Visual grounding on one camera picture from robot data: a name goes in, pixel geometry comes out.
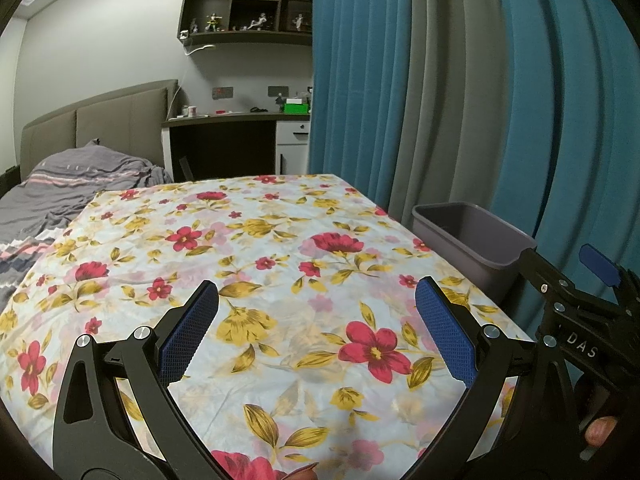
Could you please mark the dark figurine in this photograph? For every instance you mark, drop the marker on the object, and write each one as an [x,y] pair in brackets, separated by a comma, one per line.
[279,102]

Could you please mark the small pink jars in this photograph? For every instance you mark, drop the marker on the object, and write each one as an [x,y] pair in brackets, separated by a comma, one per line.
[188,111]

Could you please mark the dark wall shelf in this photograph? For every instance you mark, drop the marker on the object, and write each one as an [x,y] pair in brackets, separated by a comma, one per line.
[220,5]

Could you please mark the person's left hand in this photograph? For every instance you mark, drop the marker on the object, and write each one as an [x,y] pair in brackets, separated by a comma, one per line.
[302,474]

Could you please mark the grey striped duvet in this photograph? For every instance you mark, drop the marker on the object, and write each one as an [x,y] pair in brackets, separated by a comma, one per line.
[65,185]

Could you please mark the white drawer cabinet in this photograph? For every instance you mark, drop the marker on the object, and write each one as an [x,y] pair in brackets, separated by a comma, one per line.
[292,147]

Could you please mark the grey wall socket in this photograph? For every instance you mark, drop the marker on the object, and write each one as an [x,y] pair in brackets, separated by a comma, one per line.
[278,91]

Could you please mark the grey bed headboard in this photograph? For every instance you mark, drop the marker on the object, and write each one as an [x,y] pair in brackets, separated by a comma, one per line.
[110,115]

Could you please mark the green box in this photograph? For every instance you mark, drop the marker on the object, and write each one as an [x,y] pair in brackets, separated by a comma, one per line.
[296,106]

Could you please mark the grey curtain panel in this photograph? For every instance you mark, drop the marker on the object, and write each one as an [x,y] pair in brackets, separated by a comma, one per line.
[450,85]

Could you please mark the blue curtain panel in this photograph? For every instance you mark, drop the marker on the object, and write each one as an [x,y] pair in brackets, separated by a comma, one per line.
[565,110]
[360,85]

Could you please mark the group of shelf figurines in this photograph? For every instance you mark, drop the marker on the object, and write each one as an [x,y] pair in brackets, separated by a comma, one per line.
[212,22]

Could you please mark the grey plastic bin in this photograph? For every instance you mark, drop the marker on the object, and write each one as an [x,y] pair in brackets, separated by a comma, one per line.
[470,245]

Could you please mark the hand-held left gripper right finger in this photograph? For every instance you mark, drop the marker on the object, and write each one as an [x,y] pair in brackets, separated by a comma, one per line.
[445,335]

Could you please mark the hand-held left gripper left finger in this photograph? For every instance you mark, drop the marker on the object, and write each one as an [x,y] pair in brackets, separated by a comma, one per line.
[187,335]

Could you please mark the black bed frame panel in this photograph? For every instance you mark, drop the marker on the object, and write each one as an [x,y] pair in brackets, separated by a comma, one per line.
[9,180]

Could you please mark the person's right hand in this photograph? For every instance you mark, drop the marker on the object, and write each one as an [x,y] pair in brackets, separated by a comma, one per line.
[599,431]

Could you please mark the dark wall socket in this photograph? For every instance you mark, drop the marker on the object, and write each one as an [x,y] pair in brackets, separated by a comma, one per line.
[222,92]

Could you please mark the dark desk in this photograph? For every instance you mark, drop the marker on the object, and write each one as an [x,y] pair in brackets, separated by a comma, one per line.
[225,147]

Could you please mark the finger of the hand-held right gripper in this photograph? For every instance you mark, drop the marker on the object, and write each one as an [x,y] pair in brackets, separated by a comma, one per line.
[542,275]
[597,262]

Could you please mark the floral tablecloth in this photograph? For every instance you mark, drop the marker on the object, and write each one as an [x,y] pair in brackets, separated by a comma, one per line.
[300,270]

